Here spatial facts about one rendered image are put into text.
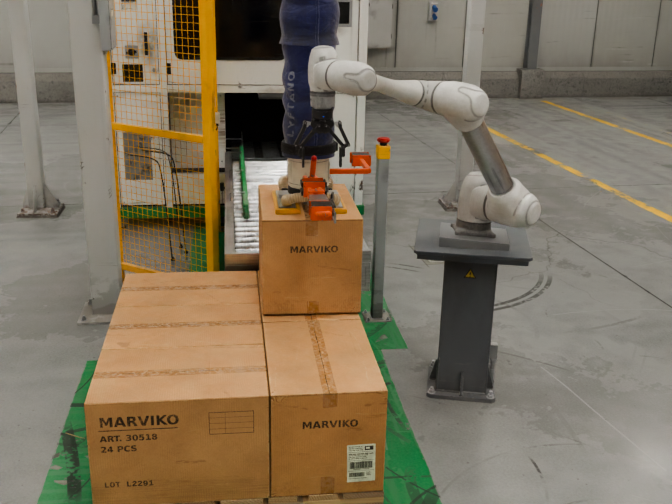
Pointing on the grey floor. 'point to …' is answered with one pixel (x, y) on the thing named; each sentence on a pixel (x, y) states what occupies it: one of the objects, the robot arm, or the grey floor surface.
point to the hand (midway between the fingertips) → (321, 163)
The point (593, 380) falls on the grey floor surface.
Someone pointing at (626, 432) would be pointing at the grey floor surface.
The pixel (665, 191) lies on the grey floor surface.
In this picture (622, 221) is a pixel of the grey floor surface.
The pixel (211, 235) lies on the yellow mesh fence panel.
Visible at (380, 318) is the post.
